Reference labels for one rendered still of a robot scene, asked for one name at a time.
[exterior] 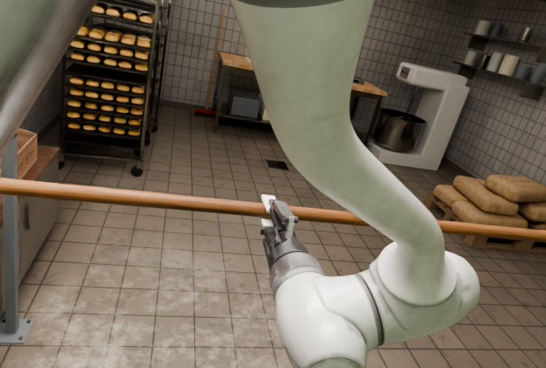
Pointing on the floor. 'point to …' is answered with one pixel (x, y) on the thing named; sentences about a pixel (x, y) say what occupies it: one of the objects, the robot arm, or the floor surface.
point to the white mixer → (381, 132)
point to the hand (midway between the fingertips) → (269, 211)
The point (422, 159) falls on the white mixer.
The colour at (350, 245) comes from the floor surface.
